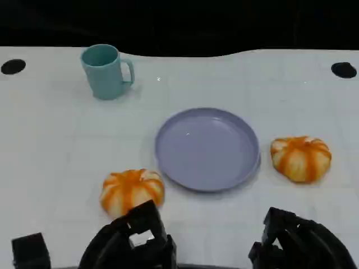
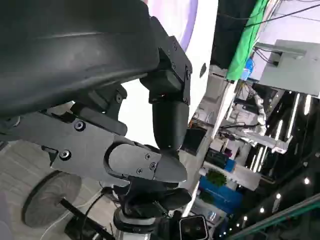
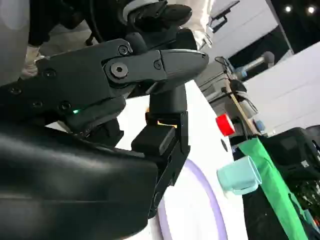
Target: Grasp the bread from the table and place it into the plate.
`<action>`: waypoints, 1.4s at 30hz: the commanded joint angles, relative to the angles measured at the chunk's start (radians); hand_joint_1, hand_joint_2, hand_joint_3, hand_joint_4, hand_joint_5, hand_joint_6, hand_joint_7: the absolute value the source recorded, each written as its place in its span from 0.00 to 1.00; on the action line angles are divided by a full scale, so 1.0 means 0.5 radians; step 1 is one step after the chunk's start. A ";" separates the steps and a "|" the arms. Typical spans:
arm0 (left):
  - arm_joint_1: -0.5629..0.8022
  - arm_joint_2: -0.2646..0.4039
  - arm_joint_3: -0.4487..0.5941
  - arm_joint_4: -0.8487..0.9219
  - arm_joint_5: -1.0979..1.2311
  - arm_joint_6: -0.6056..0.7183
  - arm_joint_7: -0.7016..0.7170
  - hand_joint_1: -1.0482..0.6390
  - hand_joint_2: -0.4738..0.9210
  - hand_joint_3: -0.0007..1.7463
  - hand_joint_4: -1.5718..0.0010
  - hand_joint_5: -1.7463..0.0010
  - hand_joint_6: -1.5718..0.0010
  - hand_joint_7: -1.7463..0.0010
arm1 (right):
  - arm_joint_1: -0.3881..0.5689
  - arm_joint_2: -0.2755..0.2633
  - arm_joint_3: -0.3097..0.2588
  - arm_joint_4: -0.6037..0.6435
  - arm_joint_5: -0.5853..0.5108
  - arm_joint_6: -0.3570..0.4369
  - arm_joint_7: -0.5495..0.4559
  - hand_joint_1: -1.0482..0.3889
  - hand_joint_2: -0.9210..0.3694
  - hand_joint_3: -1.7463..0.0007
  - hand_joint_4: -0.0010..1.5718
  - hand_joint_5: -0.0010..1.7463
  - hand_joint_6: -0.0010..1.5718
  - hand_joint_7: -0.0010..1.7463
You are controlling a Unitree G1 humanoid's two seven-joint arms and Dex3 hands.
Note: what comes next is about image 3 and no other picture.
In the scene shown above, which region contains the black equipment case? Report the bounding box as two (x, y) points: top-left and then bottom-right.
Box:
(259, 126), (320, 181)

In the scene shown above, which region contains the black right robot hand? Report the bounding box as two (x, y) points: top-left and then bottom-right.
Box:
(0, 27), (210, 240)

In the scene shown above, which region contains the person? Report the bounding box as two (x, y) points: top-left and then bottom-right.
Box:
(19, 0), (87, 80)

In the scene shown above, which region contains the pale green mug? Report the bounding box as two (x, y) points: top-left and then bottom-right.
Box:
(216, 155), (263, 199)

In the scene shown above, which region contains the lilac plate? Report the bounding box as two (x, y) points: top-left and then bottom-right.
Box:
(156, 157), (229, 240)

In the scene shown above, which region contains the wooden stick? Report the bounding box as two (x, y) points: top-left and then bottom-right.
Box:
(229, 87), (259, 137)

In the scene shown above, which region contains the green cloth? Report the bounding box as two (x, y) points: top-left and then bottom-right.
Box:
(238, 136), (312, 240)

